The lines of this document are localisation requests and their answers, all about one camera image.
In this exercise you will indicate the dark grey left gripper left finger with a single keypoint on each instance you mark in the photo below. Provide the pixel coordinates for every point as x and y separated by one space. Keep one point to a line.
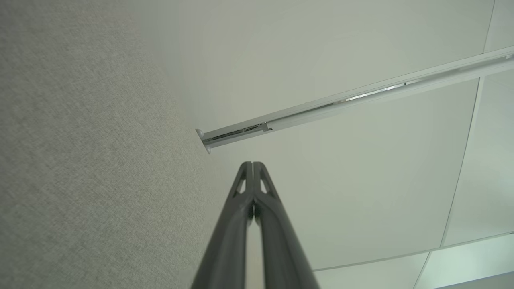
229 241

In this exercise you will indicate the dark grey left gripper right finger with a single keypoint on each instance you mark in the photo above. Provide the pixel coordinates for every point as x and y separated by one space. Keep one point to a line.
281 249

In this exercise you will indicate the grey partition post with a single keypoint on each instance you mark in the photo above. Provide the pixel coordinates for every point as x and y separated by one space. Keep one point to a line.
361 89
361 105

